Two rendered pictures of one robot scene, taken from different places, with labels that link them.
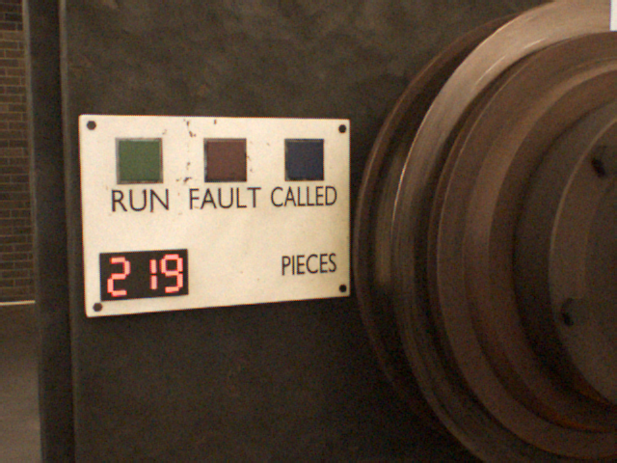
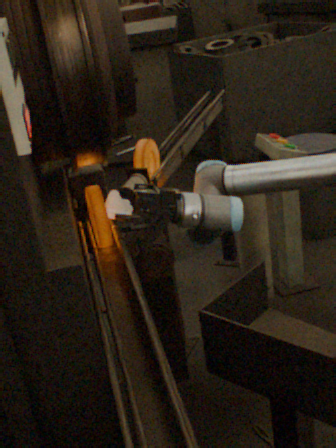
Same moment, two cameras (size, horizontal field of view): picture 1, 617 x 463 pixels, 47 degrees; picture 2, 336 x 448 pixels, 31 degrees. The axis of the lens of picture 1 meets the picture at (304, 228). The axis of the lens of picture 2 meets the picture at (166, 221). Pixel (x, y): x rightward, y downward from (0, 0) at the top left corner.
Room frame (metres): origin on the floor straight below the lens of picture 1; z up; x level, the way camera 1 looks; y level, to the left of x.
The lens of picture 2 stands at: (0.27, 0.99, 1.29)
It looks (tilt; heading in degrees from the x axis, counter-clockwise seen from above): 24 degrees down; 283
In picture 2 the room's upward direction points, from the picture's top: 9 degrees counter-clockwise
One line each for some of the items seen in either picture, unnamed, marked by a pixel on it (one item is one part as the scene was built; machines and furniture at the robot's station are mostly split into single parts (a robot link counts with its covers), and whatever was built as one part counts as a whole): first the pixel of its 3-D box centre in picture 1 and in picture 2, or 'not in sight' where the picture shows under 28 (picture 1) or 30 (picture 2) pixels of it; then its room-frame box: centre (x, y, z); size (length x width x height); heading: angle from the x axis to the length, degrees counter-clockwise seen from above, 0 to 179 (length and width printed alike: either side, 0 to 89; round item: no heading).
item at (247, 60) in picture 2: not in sight; (257, 90); (0.41, -3.03, 0.39); 1.03 x 0.83 x 0.77; 36
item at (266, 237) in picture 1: (224, 212); (12, 80); (0.69, 0.08, 1.15); 0.26 x 0.02 x 0.18; 111
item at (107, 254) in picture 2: not in sight; (105, 246); (0.72, -0.30, 0.66); 0.19 x 0.07 x 0.01; 111
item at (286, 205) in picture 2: not in sight; (287, 213); (0.27, -1.18, 0.31); 0.24 x 0.16 x 0.62; 111
